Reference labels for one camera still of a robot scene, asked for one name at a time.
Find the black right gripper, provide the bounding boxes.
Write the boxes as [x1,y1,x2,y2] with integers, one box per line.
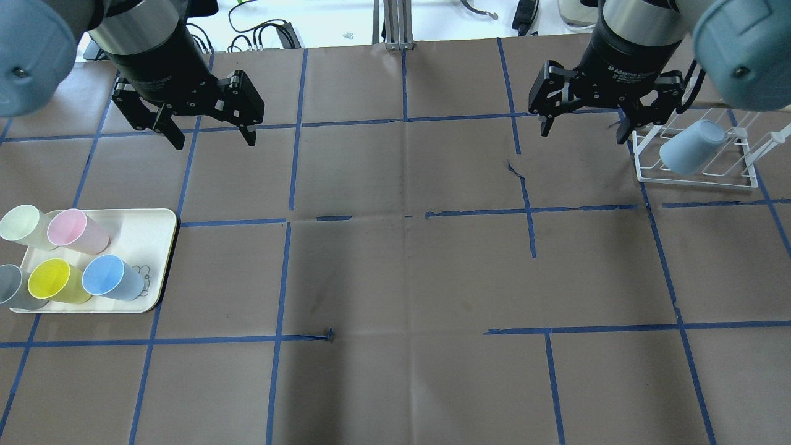
[528,25,683,145]

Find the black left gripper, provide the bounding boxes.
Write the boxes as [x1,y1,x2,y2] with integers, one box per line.
[106,25,265,150]

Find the light blue cup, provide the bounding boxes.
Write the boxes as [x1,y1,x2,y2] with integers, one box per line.
[660,119,727,176]

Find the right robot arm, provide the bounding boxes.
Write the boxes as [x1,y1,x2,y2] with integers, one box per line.
[528,1,790,143]

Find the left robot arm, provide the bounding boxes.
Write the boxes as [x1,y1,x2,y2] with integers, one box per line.
[1,1,265,150]

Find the pink cup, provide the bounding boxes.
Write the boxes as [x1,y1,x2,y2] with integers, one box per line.
[47,208,111,255]

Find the blue cup on tray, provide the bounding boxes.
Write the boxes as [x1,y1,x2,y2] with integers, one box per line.
[82,255,146,301]

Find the light green cup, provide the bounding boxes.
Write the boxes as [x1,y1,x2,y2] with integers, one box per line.
[1,205,57,250]

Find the yellow cup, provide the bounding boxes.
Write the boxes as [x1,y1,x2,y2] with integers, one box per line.
[27,258,91,304]

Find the grey cup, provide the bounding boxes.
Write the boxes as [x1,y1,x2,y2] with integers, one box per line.
[1,264,48,310]

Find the cream plastic tray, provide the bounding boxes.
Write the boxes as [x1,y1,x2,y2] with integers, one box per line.
[31,208,178,315]

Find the black cables on desk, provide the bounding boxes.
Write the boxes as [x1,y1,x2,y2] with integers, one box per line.
[185,0,303,53]

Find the white wire cup rack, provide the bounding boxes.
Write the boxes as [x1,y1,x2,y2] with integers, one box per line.
[630,109,789,190]

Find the aluminium frame post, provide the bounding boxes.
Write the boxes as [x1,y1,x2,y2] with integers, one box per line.
[374,1,415,51]

